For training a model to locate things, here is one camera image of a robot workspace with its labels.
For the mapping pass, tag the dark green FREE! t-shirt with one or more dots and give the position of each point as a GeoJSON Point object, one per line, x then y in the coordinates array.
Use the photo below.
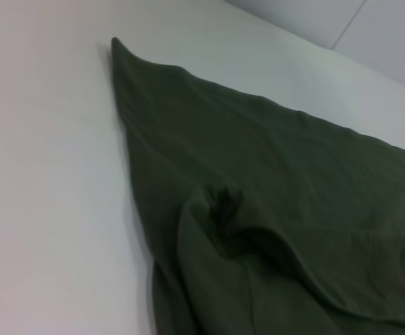
{"type": "Point", "coordinates": [258, 157]}

